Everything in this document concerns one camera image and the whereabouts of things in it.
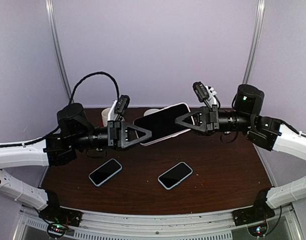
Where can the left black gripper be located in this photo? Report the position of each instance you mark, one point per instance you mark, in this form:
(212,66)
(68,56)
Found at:
(117,134)

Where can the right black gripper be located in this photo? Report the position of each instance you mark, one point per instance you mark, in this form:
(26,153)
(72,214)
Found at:
(208,121)

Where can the pink phone case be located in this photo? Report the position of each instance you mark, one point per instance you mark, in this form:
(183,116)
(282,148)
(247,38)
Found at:
(165,138)

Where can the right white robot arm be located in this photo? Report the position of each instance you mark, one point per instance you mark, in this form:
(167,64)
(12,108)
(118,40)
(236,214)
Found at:
(271,134)

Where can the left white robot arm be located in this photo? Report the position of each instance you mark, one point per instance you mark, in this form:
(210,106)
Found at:
(58,149)

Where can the left phone blue case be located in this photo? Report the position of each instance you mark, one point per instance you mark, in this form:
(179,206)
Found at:
(105,172)

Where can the phone blue case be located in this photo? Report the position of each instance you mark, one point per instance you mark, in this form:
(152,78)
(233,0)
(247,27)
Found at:
(175,175)
(105,172)

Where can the middle phone blue case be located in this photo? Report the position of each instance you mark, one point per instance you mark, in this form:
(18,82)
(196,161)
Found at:
(175,175)

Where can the cream ribbed mug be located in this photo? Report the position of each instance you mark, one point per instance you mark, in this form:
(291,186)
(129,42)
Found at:
(104,116)

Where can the white ceramic bowl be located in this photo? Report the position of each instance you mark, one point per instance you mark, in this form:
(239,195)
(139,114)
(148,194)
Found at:
(150,111)

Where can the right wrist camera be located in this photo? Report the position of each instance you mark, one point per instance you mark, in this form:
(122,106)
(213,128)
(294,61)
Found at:
(206,94)

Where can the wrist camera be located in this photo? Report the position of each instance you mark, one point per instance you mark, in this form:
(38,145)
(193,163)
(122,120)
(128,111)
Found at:
(206,94)
(118,108)

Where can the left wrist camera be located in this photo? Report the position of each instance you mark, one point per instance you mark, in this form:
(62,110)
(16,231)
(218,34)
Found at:
(118,108)

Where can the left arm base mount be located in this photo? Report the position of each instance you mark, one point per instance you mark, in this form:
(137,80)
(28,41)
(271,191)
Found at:
(59,219)

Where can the right aluminium frame post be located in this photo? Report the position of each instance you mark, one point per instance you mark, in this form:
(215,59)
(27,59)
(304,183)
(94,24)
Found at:
(257,30)

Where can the aluminium frame post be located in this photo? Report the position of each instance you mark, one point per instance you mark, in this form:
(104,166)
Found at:
(49,4)
(257,30)

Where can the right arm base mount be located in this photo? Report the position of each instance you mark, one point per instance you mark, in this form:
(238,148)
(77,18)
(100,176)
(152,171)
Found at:
(255,218)

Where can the front aluminium rail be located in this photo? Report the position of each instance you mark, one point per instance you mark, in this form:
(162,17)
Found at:
(217,225)

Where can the left aluminium frame post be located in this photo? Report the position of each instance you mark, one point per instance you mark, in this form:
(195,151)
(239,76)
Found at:
(49,4)

